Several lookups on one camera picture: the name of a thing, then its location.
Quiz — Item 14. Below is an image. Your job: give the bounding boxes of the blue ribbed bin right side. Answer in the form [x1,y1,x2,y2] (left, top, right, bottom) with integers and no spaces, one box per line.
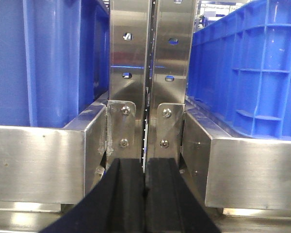
[187,0,291,140]

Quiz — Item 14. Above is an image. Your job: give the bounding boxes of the steel shelf rail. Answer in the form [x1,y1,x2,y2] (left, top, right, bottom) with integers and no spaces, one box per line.
[182,104,291,210]
[0,102,106,204]

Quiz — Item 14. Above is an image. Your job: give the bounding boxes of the left steel upright post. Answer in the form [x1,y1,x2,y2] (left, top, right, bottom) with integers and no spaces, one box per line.
[106,0,151,166]

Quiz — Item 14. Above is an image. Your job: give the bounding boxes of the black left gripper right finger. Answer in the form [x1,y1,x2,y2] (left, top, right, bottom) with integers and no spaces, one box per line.
[145,158,220,233]

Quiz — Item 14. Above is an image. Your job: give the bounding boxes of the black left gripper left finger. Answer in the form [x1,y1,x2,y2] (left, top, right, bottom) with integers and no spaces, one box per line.
[42,159,145,233]

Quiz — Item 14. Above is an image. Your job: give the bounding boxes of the blue bin left side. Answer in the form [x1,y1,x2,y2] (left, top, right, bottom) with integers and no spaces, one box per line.
[0,0,109,128]

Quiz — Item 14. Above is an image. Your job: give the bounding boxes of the left steel shelf rail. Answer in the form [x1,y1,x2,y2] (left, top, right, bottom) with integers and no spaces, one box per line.
[0,102,106,204]

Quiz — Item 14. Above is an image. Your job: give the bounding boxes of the right steel upright post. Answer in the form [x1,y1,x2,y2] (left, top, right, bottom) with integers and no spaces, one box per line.
[146,0,197,161]

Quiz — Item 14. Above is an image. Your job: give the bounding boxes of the steel upright post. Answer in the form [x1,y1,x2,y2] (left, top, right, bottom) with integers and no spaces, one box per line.
[146,0,197,161]
[106,0,151,166]

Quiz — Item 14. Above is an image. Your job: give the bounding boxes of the right steel shelf rail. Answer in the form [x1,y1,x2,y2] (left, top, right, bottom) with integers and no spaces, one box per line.
[182,104,291,210]

